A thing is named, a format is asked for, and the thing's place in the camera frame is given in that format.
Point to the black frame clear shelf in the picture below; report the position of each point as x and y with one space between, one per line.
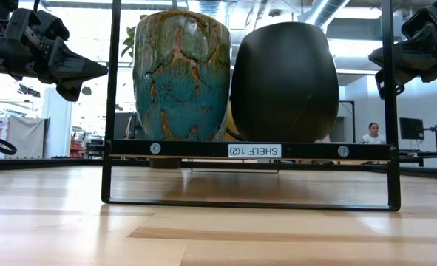
203 149

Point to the white shelf label sticker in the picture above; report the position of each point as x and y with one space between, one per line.
254 150

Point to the teal glazed mug brown inside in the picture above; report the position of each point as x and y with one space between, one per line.
181 81

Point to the black mug green inside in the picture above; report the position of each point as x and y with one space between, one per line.
284 85

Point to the black aluminium table frame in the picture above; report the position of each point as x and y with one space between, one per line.
55 163

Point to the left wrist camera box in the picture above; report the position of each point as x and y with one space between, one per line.
37 27

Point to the person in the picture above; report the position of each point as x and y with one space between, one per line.
373 134

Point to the light grey cloth cover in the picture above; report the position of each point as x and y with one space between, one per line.
27 136

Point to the red background equipment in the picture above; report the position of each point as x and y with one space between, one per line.
77 144

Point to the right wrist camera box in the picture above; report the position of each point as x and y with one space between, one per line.
417 22

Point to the green plant in black pot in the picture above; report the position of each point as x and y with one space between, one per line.
128 42

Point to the black background workcell frame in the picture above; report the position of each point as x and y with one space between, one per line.
352 118

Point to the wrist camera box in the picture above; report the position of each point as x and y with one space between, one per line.
417 22
37 27

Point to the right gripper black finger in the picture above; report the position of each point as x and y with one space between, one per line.
370 59
412 55

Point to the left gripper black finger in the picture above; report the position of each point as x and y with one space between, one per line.
70 63
100 75

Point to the black background monitor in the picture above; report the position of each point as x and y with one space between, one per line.
411 128
124 125

